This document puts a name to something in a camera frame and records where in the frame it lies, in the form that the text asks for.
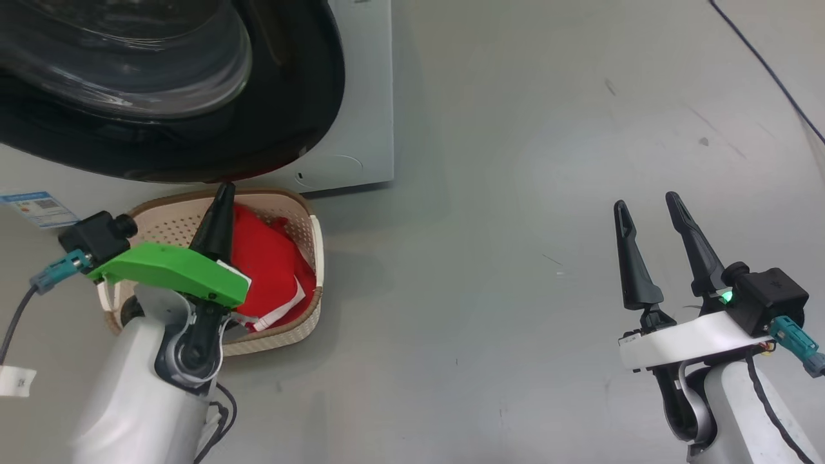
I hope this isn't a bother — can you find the right camera cable teal plug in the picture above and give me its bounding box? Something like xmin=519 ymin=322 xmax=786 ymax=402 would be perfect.
xmin=748 ymin=316 xmax=825 ymax=464

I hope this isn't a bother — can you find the cream perforated laundry basket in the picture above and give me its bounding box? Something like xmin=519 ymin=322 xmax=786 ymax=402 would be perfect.
xmin=97 ymin=188 xmax=325 ymax=358

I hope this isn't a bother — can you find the black floor cable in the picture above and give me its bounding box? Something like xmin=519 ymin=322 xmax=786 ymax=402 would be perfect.
xmin=709 ymin=0 xmax=825 ymax=146

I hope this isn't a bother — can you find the red garment with white stripes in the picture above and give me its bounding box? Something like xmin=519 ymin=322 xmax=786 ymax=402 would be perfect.
xmin=229 ymin=205 xmax=317 ymax=333

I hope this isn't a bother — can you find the white cable tag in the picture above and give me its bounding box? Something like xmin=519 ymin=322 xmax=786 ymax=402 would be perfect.
xmin=0 ymin=365 xmax=38 ymax=398

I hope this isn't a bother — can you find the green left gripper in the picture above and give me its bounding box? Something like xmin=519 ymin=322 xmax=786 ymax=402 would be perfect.
xmin=88 ymin=182 xmax=252 ymax=309

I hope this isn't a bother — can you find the black-rimmed glass washer door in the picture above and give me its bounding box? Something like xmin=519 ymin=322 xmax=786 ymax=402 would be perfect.
xmin=0 ymin=0 xmax=346 ymax=185

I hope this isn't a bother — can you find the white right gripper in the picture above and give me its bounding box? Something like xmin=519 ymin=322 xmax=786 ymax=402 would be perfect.
xmin=614 ymin=191 xmax=774 ymax=371

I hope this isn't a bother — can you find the left camera cable teal plug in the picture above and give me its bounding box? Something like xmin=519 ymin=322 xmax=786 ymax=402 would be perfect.
xmin=0 ymin=250 xmax=92 ymax=365

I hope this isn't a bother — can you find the white front-load washing machine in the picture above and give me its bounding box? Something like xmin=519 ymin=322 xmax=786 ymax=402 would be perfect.
xmin=0 ymin=0 xmax=395 ymax=227

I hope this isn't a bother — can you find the blue energy label sticker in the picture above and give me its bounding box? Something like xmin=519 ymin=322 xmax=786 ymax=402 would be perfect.
xmin=0 ymin=191 xmax=81 ymax=230

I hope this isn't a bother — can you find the camera cable teal plug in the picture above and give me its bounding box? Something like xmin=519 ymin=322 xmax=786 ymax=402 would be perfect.
xmin=748 ymin=316 xmax=825 ymax=464
xmin=0 ymin=250 xmax=92 ymax=365

